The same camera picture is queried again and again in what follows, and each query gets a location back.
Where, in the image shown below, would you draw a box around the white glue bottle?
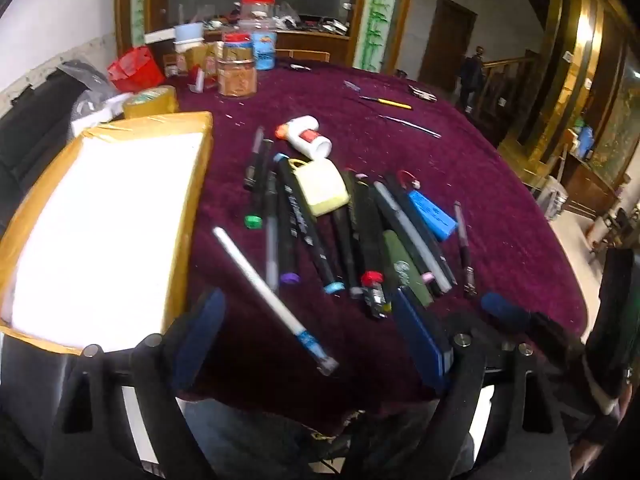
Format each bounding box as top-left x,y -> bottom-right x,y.
274,115 -> 333,161

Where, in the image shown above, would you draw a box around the grey metal pen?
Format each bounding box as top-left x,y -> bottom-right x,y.
452,201 -> 477,297

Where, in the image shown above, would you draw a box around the bamboo painted panel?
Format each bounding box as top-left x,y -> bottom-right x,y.
357,0 -> 403,72

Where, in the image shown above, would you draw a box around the white pen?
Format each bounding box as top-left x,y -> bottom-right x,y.
212,226 -> 337,377

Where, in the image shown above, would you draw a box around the clear jar with red lid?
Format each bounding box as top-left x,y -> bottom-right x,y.
239,0 -> 276,32

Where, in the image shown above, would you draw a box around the maroon velvet tablecloth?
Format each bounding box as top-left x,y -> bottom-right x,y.
165,62 -> 590,408

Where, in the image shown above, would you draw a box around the gold-framed landscape painting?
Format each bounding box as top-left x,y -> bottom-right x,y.
592,55 -> 640,186

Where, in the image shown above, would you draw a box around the pale yellow case with ring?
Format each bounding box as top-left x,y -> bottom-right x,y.
289,158 -> 350,217

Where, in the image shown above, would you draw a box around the light blue bowl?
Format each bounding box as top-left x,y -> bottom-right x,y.
173,22 -> 205,52

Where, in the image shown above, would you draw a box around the wooden glass cabinet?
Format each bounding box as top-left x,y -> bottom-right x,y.
115,0 -> 421,68

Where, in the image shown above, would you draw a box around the golden box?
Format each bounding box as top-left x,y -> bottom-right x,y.
175,42 -> 221,78

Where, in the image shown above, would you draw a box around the wooden door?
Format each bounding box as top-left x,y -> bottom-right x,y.
417,0 -> 478,93

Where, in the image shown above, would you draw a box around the yellow-taped white box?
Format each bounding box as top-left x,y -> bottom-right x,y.
0,111 -> 213,356

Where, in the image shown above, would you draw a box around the thin white pen refill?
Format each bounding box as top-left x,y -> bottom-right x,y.
378,114 -> 442,139

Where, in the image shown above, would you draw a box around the clear plastic bag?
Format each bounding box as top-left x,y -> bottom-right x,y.
56,59 -> 123,126

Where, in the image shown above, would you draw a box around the white packaging card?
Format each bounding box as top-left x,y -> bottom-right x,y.
70,94 -> 126,137

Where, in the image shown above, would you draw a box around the green-capped black marker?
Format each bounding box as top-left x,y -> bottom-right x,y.
244,139 -> 275,230

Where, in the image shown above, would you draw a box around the person's right forearm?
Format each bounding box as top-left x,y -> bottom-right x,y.
565,355 -> 638,476

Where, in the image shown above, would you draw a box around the pile of black markers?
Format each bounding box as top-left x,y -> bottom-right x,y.
264,152 -> 458,321

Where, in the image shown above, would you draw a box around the red-lidded jar with brown label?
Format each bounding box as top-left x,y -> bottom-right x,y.
217,33 -> 258,97

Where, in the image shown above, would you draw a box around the wooden stair railing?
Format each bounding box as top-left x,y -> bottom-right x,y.
475,52 -> 541,126

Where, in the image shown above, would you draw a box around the black leather chair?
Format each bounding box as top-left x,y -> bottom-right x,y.
0,67 -> 121,211

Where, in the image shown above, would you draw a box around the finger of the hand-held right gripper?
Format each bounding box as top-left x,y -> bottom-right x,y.
480,291 -> 586,366

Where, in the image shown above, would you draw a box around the blue battery pack with loop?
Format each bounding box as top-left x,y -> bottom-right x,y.
397,170 -> 458,242

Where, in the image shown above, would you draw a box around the yellow and black craft knife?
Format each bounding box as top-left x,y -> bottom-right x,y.
359,95 -> 414,111

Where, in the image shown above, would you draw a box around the red bag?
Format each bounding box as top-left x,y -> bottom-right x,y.
107,46 -> 166,94

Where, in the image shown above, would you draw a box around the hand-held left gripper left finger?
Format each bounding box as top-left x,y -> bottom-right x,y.
47,287 -> 227,480

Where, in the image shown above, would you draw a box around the blue box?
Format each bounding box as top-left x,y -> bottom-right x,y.
575,126 -> 596,161

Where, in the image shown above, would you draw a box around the person's jeans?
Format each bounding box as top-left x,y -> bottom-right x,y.
182,400 -> 476,480

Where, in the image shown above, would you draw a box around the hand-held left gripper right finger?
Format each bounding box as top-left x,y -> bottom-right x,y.
345,287 -> 572,480

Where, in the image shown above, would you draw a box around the thin dark pen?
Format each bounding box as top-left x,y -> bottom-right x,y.
243,126 -> 265,191

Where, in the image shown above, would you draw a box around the brown tape roll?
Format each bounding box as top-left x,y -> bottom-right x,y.
123,86 -> 179,120

